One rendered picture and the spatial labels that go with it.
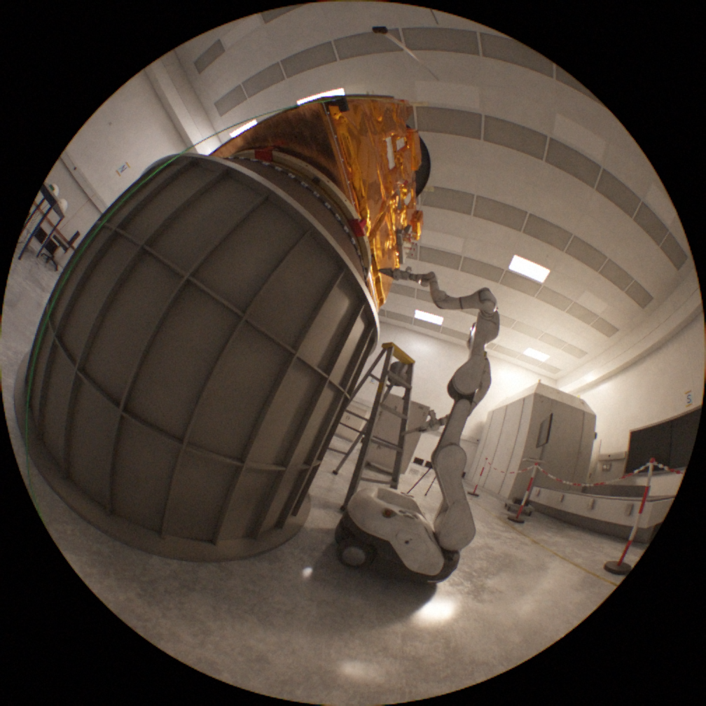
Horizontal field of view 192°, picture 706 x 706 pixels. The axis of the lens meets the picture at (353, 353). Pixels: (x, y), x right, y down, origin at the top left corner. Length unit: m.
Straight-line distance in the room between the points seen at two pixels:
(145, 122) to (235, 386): 6.97
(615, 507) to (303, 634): 3.71
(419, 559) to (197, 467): 0.88
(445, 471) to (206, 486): 0.96
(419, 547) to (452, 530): 0.23
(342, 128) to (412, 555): 2.04
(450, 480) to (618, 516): 3.21
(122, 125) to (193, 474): 7.02
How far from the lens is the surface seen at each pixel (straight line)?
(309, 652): 0.76
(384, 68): 4.85
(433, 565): 1.06
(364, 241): 1.40
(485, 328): 1.35
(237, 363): 0.59
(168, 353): 0.59
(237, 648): 0.71
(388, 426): 4.14
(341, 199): 1.29
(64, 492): 0.89
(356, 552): 1.05
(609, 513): 3.97
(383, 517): 0.94
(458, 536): 1.18
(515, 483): 5.76
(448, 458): 1.06
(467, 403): 1.16
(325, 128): 1.27
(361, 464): 1.66
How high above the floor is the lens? 0.66
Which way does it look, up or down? 18 degrees up
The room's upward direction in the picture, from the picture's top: 24 degrees clockwise
